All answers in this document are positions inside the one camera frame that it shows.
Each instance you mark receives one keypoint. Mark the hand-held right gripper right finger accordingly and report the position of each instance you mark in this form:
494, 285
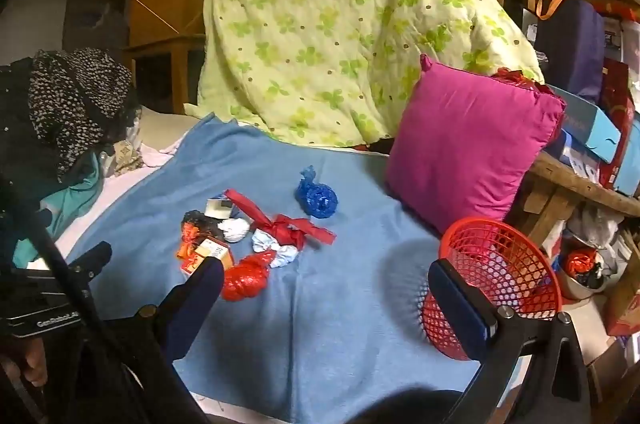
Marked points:
460, 311

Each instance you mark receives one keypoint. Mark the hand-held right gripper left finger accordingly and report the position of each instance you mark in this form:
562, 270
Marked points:
200, 286

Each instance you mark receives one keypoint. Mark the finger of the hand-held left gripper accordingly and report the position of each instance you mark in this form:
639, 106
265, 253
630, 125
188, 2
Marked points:
95, 256

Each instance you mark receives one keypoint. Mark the small red box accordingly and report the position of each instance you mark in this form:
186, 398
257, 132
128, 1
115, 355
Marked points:
192, 265

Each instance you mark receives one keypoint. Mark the white and orange box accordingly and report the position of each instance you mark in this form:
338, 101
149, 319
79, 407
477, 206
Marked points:
215, 250

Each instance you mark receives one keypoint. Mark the orange wrapper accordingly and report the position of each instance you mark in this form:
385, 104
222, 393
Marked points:
189, 234

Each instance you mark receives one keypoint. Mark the white plastic wrap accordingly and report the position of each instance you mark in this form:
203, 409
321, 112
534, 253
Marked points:
286, 255
262, 240
234, 230

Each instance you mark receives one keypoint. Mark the red mesh basket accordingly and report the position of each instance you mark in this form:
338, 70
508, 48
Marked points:
500, 249

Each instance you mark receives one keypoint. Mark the blue toothpaste box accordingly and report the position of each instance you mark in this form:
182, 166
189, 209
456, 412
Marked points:
217, 205

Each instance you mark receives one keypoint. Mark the red ribbon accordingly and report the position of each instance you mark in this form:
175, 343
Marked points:
285, 229

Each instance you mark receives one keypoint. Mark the blue plastic bag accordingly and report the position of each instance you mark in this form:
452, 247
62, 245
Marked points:
317, 199

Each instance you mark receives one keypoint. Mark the person's left hand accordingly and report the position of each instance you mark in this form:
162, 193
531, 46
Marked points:
34, 361

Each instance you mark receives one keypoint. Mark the teal cloth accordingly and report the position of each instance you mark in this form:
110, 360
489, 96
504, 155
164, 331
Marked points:
75, 199

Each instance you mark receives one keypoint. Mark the pale pink cloth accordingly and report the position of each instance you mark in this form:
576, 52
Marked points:
125, 184

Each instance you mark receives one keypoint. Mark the beige patterned cloth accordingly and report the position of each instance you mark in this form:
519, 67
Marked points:
122, 157

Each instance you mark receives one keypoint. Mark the metal bowl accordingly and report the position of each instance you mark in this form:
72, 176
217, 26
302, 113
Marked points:
575, 289

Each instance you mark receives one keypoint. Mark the light blue blanket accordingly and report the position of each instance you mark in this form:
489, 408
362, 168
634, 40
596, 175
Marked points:
325, 304

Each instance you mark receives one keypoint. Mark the red bag in bowl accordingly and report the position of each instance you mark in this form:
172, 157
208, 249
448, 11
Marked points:
582, 264

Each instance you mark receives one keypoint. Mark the cream pillow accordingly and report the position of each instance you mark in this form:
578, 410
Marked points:
160, 124

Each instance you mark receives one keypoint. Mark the dark speckled clothing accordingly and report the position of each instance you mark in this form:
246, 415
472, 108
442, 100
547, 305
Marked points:
65, 104

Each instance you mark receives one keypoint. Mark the white plastic bag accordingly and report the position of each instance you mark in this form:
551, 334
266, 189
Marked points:
595, 224

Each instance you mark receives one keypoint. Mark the wooden bench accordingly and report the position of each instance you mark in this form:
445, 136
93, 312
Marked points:
560, 184

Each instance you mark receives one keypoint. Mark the cardboard box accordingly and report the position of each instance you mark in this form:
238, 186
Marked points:
622, 304

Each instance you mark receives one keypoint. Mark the magenta pillow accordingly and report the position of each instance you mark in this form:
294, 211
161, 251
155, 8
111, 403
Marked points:
465, 144

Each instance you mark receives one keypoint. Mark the white and blue boxes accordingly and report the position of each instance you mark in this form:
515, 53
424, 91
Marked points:
570, 154

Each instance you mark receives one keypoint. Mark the light blue storage bin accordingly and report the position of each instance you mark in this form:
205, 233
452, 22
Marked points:
630, 159

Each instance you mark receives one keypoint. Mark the flat light blue box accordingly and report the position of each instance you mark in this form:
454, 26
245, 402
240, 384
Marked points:
585, 119

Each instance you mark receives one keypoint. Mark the shiny red plastic bag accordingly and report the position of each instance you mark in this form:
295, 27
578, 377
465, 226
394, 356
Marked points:
520, 79

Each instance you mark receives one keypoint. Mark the red gift bag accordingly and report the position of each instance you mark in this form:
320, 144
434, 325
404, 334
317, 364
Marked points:
617, 104

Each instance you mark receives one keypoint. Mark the green floral quilt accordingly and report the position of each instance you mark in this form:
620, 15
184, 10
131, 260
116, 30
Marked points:
325, 29

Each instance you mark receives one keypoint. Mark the clear plastic storage box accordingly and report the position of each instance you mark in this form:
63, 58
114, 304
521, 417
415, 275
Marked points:
625, 37

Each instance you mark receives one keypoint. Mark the flat red box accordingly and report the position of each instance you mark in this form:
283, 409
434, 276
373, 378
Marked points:
617, 10

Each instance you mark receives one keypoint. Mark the wooden bed frame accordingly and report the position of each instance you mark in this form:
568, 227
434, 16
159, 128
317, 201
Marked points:
175, 49

